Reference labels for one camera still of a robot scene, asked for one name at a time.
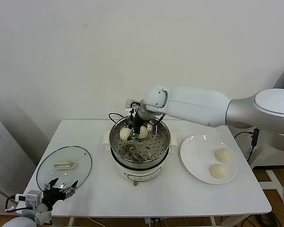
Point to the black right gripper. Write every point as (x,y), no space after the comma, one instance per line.
(139,124)

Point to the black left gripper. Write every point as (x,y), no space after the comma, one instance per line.
(52,196)

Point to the white steamed baozi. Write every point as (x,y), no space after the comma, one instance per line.
(223,154)
(124,134)
(218,171)
(144,133)

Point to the glass pot lid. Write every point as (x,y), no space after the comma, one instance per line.
(66,165)

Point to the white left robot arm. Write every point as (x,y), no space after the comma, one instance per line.
(21,221)

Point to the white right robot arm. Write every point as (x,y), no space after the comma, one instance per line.
(198,106)

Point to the perforated steel steamer basket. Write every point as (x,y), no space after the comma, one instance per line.
(146,153)

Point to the cream electric cooker base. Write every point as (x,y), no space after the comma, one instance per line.
(142,175)

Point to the white cabinet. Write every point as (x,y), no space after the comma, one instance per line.
(4,153)

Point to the white round plate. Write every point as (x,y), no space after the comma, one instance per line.
(196,160)

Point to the white power strip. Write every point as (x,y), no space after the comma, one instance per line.
(149,222)

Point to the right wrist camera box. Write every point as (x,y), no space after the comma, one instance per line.
(132,104)

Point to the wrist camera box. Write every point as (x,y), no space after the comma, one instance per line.
(132,104)
(30,197)

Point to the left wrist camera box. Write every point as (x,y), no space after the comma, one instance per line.
(30,197)

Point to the white table frame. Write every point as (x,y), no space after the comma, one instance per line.
(71,222)

